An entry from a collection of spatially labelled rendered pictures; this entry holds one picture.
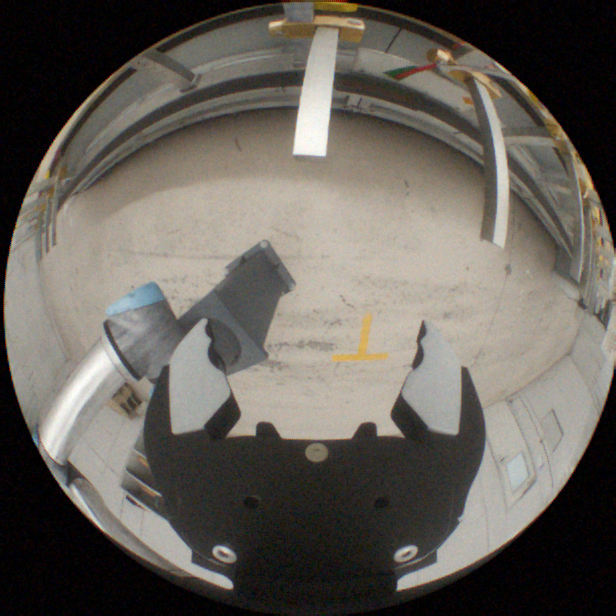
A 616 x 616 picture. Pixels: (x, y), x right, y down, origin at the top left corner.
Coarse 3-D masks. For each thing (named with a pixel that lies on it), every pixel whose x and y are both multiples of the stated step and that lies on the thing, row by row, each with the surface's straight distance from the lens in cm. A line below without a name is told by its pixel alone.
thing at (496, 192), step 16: (480, 96) 41; (480, 112) 39; (480, 128) 37; (496, 128) 37; (496, 144) 34; (496, 160) 33; (496, 176) 32; (496, 192) 31; (496, 208) 30; (496, 224) 30; (496, 240) 30
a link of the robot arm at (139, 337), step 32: (128, 320) 42; (160, 320) 42; (96, 352) 46; (128, 352) 42; (160, 352) 43; (64, 384) 53; (96, 384) 46; (64, 416) 53; (64, 448) 61; (64, 480) 73
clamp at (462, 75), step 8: (432, 48) 45; (432, 56) 44; (440, 56) 42; (448, 56) 44; (448, 72) 45; (456, 72) 44; (464, 72) 44; (472, 72) 45; (464, 80) 46; (480, 80) 45; (488, 80) 49; (488, 88) 47; (496, 96) 48
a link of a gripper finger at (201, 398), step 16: (208, 320) 12; (192, 336) 11; (208, 336) 11; (176, 352) 11; (192, 352) 10; (208, 352) 10; (176, 368) 10; (192, 368) 9; (208, 368) 9; (176, 384) 9; (192, 384) 9; (208, 384) 8; (224, 384) 8; (176, 400) 8; (192, 400) 8; (208, 400) 8; (224, 400) 8; (176, 416) 8; (192, 416) 8; (208, 416) 7; (224, 416) 8; (240, 416) 9; (176, 432) 8; (208, 432) 8; (224, 432) 8
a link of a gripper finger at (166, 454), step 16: (160, 384) 9; (160, 400) 9; (160, 416) 8; (144, 432) 8; (160, 432) 8; (192, 432) 7; (144, 448) 8; (160, 448) 8; (176, 448) 7; (192, 448) 7; (160, 464) 7; (176, 464) 7; (160, 480) 7; (176, 480) 7; (176, 496) 7; (176, 512) 7
